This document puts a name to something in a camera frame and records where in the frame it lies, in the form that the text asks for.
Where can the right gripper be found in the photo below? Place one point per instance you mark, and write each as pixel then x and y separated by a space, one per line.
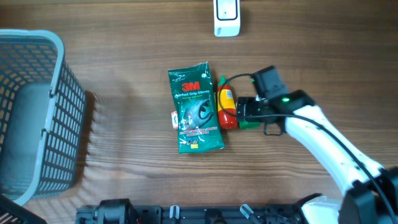
pixel 252 104

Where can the red sauce bottle green cap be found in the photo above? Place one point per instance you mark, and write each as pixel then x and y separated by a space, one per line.
pixel 226 106

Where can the large green snack bag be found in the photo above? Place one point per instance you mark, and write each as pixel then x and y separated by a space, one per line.
pixel 198 127

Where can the pink candy packet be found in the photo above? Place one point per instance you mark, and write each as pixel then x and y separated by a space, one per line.
pixel 174 116

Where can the green lid white jar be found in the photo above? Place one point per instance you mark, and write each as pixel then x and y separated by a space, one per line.
pixel 249 125

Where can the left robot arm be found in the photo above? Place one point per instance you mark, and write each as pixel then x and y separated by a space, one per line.
pixel 12 213

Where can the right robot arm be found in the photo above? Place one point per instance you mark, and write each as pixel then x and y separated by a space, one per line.
pixel 369 190

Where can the white barcode scanner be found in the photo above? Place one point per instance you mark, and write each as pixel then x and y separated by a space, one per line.
pixel 227 18

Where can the grey mesh shopping basket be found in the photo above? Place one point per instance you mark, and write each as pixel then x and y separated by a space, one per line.
pixel 42 111

